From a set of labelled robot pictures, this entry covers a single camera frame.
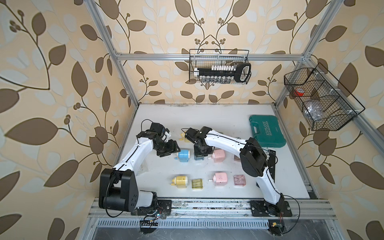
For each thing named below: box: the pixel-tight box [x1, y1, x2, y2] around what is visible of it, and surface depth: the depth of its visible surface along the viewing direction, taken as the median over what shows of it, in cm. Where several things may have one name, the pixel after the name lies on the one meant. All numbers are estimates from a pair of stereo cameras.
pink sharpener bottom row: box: [208, 172, 228, 186], surface depth 79 cm
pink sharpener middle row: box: [211, 149, 226, 163], surface depth 88 cm
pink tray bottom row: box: [233, 174, 247, 187], surface depth 84 cm
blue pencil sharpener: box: [174, 149, 190, 163], surface depth 88 cm
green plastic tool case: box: [249, 115, 287, 148], surface depth 101 cm
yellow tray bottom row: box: [191, 178, 203, 190], surface depth 84 cm
